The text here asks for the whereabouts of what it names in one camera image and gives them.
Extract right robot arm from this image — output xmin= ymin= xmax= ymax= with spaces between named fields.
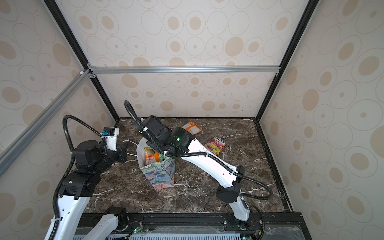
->
xmin=124 ymin=100 xmax=273 ymax=222

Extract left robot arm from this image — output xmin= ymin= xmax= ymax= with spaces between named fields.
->
xmin=45 ymin=115 xmax=128 ymax=240

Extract red yellow Fox's fruits packet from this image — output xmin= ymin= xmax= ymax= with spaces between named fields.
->
xmin=205 ymin=137 xmax=226 ymax=155

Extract horizontal aluminium frame bar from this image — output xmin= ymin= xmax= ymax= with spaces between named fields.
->
xmin=91 ymin=66 xmax=280 ymax=74

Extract right black frame post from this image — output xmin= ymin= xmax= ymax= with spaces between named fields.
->
xmin=254 ymin=0 xmax=320 ymax=121

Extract white paper bag colourful print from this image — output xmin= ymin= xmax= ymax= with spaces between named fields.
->
xmin=123 ymin=138 xmax=176 ymax=191

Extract left black frame post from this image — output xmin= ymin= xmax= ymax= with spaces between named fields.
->
xmin=43 ymin=0 xmax=120 ymax=121

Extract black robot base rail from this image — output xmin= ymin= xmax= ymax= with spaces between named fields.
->
xmin=104 ymin=213 xmax=312 ymax=240

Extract large orange snack packet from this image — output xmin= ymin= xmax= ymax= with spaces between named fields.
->
xmin=144 ymin=147 xmax=162 ymax=166

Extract diagonal aluminium frame bar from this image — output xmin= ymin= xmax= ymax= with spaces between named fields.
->
xmin=1 ymin=70 xmax=91 ymax=175

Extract black frame post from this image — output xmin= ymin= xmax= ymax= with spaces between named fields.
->
xmin=254 ymin=0 xmax=320 ymax=121
xmin=43 ymin=0 xmax=120 ymax=121

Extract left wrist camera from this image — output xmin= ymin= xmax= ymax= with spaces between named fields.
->
xmin=101 ymin=127 xmax=119 ymax=152

